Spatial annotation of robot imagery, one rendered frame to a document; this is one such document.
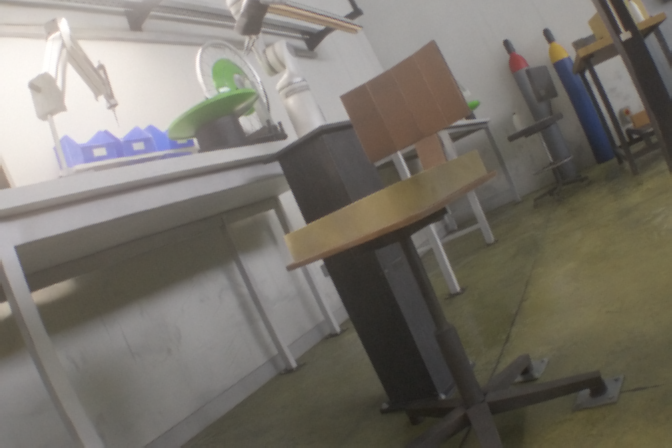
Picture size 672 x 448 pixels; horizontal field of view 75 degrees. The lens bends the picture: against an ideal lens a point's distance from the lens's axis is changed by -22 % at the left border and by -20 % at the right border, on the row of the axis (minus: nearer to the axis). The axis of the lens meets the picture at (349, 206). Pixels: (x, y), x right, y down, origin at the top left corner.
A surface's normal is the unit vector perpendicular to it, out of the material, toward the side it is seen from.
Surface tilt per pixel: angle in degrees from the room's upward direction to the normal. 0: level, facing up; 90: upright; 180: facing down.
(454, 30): 90
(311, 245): 90
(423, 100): 90
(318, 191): 90
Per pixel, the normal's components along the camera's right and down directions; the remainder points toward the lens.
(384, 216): -0.58, 0.25
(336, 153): 0.73, -0.34
